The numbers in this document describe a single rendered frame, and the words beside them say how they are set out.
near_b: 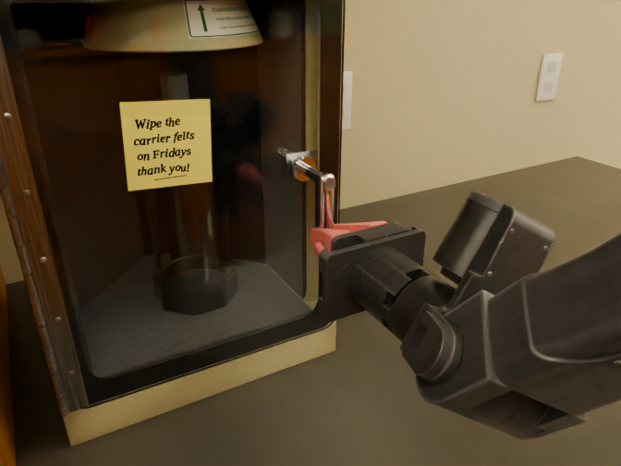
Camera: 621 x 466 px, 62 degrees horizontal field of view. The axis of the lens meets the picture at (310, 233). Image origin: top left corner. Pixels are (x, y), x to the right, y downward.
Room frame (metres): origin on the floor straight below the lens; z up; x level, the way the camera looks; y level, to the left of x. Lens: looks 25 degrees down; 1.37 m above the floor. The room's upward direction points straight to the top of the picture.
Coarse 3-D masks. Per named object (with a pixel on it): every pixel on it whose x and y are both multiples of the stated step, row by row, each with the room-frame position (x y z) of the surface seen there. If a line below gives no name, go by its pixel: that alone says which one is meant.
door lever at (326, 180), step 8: (304, 160) 0.50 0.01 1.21; (312, 160) 0.51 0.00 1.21; (296, 168) 0.50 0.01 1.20; (304, 168) 0.50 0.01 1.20; (312, 168) 0.49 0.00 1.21; (296, 176) 0.50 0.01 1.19; (304, 176) 0.50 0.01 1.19; (312, 176) 0.48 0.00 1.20; (320, 176) 0.46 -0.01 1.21; (328, 176) 0.46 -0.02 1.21; (320, 184) 0.46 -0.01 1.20; (328, 184) 0.46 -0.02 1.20; (320, 192) 0.46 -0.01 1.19; (328, 192) 0.46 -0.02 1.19; (320, 200) 0.46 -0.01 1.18; (328, 200) 0.46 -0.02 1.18; (320, 208) 0.46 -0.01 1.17; (328, 208) 0.46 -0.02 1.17; (320, 216) 0.46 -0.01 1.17; (328, 216) 0.46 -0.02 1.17; (320, 224) 0.46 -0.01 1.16; (328, 224) 0.46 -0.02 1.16
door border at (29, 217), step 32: (0, 64) 0.39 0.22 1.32; (0, 96) 0.38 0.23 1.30; (0, 128) 0.38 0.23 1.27; (0, 160) 0.38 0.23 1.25; (32, 192) 0.39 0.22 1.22; (32, 224) 0.38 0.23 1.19; (32, 256) 0.38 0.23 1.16; (32, 288) 0.38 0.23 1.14; (64, 320) 0.39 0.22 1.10; (64, 352) 0.38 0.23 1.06; (64, 384) 0.38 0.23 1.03
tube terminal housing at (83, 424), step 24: (312, 336) 0.53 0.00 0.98; (240, 360) 0.48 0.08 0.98; (264, 360) 0.49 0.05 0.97; (288, 360) 0.51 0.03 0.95; (168, 384) 0.44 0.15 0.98; (192, 384) 0.45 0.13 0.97; (216, 384) 0.46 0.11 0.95; (240, 384) 0.48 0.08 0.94; (96, 408) 0.40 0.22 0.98; (120, 408) 0.41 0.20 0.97; (144, 408) 0.42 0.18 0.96; (168, 408) 0.44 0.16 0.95; (72, 432) 0.39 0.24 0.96; (96, 432) 0.40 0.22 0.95
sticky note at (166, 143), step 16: (128, 112) 0.43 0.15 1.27; (144, 112) 0.43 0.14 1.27; (160, 112) 0.44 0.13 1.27; (176, 112) 0.45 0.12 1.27; (192, 112) 0.45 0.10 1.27; (208, 112) 0.46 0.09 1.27; (128, 128) 0.43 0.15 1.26; (144, 128) 0.43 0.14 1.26; (160, 128) 0.44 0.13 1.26; (176, 128) 0.45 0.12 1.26; (192, 128) 0.45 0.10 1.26; (208, 128) 0.46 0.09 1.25; (128, 144) 0.43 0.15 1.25; (144, 144) 0.43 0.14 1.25; (160, 144) 0.44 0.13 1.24; (176, 144) 0.44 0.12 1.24; (192, 144) 0.45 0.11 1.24; (208, 144) 0.46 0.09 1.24; (128, 160) 0.42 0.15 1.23; (144, 160) 0.43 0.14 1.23; (160, 160) 0.44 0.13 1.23; (176, 160) 0.44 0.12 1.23; (192, 160) 0.45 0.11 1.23; (208, 160) 0.46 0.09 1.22; (128, 176) 0.42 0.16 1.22; (144, 176) 0.43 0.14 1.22; (160, 176) 0.44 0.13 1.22; (176, 176) 0.44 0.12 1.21; (192, 176) 0.45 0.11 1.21; (208, 176) 0.46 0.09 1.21
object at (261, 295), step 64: (0, 0) 0.39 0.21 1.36; (64, 0) 0.41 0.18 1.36; (128, 0) 0.43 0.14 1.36; (192, 0) 0.46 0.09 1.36; (256, 0) 0.48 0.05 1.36; (320, 0) 0.51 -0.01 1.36; (64, 64) 0.41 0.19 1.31; (128, 64) 0.43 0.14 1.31; (192, 64) 0.46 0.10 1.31; (256, 64) 0.48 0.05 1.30; (320, 64) 0.52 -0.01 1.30; (64, 128) 0.40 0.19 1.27; (256, 128) 0.48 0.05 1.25; (320, 128) 0.52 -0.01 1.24; (64, 192) 0.40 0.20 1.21; (128, 192) 0.42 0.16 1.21; (192, 192) 0.45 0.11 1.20; (256, 192) 0.48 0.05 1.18; (64, 256) 0.39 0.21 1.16; (128, 256) 0.42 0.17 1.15; (192, 256) 0.45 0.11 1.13; (256, 256) 0.48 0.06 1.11; (128, 320) 0.41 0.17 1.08; (192, 320) 0.44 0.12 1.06; (256, 320) 0.48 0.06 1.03; (320, 320) 0.52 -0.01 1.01; (128, 384) 0.41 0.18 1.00
